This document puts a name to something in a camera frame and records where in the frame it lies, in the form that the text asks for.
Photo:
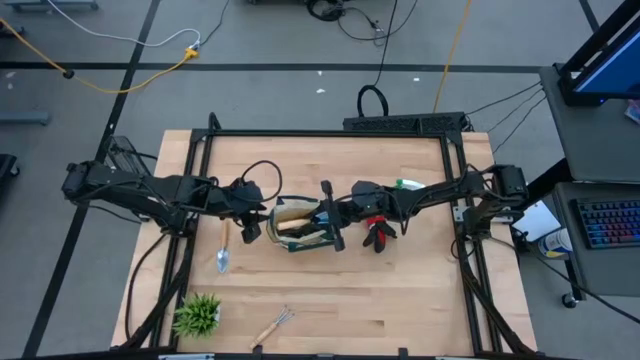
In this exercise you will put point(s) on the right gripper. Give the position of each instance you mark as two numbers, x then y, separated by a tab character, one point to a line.
372	200

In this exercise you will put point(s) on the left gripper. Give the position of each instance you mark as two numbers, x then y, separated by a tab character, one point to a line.
237	200

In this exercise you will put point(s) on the beige green canvas gardening bag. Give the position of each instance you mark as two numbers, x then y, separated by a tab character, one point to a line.
295	206

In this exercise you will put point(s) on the red black gardening gloves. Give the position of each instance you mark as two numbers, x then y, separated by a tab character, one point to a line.
380	235

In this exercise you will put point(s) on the green spray bottle white nozzle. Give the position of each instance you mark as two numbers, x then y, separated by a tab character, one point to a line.
412	184

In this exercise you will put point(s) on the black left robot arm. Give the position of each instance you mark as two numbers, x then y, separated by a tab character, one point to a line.
125	182

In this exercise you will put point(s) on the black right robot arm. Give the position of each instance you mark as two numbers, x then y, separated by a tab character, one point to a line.
450	192

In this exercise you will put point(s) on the green plant in white pot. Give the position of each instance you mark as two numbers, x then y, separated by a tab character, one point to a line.
197	317

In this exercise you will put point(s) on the black perforated metal box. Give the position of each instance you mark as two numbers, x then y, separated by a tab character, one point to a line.
400	123

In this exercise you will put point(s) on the white paper sheet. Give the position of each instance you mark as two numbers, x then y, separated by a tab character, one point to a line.
540	222

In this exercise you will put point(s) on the white blue yellow can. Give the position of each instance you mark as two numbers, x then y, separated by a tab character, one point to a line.
555	243

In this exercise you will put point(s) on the black desk caster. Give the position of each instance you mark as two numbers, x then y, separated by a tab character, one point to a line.
570	300

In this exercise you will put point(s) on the black chair base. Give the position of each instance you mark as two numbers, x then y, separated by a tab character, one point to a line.
7	167

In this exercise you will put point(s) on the grey metal floor bar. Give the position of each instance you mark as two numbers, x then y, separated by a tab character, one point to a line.
25	119
50	5

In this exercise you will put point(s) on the grey side desk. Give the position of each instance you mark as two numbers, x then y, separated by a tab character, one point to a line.
590	140

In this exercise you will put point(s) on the backlit computer keyboard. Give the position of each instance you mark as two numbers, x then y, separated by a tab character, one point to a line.
610	222

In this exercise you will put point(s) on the black monitor on stand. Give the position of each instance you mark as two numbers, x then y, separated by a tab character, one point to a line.
615	70

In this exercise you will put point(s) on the black aluminium table frame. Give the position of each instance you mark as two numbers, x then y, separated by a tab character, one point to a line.
320	133

